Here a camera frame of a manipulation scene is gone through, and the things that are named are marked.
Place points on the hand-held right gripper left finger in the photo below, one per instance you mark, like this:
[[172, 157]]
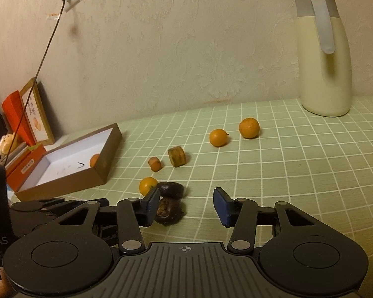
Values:
[[150, 207]]

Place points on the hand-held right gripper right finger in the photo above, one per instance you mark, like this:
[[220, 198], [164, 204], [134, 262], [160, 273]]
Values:
[[222, 207]]

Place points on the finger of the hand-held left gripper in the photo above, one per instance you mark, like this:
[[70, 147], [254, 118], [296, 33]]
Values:
[[71, 205], [107, 232]]

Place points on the brown cardboard box white inside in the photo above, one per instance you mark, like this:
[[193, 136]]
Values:
[[107, 149]]

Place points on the rough-skinned orange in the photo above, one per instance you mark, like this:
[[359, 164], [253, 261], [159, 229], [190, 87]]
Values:
[[249, 128]]

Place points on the small smooth orange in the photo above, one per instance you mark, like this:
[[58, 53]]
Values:
[[146, 185], [94, 160]]

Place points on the small orange cylindrical piece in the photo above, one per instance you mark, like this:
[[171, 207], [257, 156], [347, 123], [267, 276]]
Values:
[[154, 163]]

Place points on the orange gift box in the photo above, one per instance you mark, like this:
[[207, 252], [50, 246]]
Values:
[[25, 168]]

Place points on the smooth orange with stem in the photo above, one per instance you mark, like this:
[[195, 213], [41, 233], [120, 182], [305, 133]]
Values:
[[218, 137]]

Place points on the small plush toy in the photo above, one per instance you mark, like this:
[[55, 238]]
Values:
[[5, 141]]

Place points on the green checked tablecloth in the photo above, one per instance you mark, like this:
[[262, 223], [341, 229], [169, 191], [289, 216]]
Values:
[[298, 167]]

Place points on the upright orange box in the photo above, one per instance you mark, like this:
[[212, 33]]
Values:
[[12, 111]]

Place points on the wooden picture frame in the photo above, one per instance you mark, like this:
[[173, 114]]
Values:
[[40, 125]]

